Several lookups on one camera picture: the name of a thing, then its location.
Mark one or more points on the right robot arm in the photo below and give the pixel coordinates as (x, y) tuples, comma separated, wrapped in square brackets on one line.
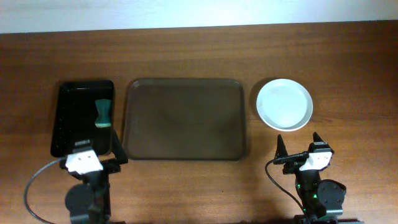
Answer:
[(320, 200)]

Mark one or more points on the brown serving tray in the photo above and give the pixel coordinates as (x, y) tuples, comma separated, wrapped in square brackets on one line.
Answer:
[(194, 119)]

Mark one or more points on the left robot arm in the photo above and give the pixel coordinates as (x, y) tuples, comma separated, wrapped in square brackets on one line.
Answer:
[(90, 201)]

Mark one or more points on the green yellow sponge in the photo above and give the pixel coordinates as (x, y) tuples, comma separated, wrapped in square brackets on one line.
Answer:
[(103, 107)]

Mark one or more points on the white plate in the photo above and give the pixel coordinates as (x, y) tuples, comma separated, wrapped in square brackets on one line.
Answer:
[(284, 105)]

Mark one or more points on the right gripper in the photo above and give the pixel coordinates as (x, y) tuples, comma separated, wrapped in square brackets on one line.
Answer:
[(290, 168)]

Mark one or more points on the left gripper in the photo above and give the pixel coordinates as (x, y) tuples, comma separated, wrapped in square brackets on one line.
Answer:
[(109, 165)]

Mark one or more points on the black rectangular tray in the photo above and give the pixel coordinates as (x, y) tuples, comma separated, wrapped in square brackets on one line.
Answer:
[(75, 116)]

